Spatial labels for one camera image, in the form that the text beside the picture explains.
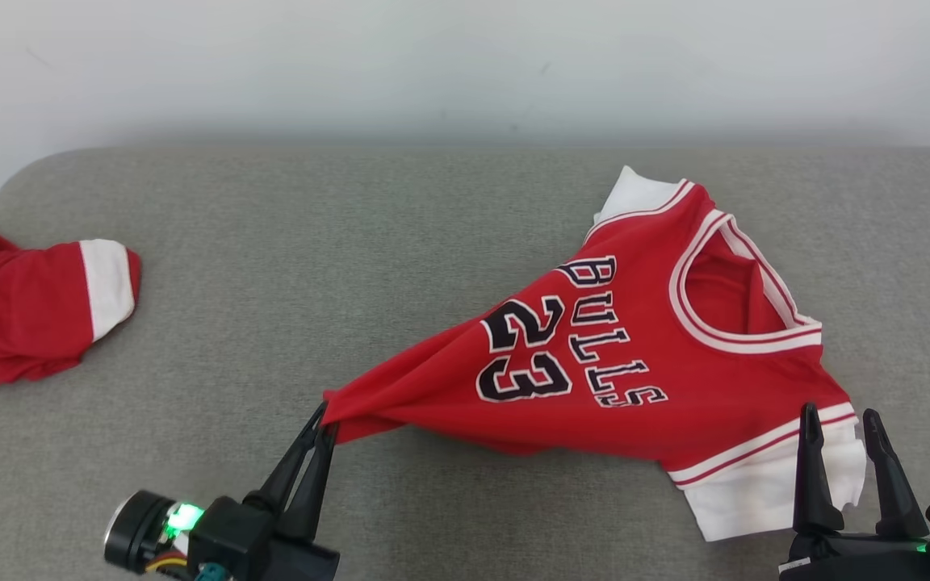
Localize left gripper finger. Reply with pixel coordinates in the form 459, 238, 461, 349
245, 401, 329, 511
278, 424, 340, 543

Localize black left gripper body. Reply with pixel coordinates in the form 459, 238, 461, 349
259, 510, 341, 581

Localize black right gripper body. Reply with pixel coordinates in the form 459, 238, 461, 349
780, 498, 930, 581

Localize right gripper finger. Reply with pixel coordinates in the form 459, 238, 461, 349
862, 409, 930, 540
792, 403, 846, 533

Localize red Bulls basketball jersey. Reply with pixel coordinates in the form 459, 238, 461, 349
321, 165, 868, 542

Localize red white-striped Bulls shorts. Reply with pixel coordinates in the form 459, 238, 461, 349
0, 218, 142, 387

